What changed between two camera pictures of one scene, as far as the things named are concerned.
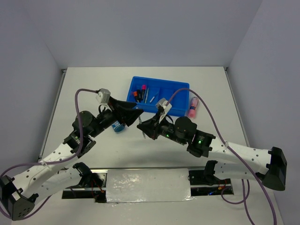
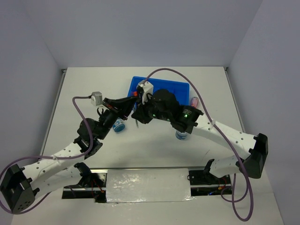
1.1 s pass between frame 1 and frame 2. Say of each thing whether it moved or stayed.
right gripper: moved
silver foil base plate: stayed
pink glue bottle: stayed
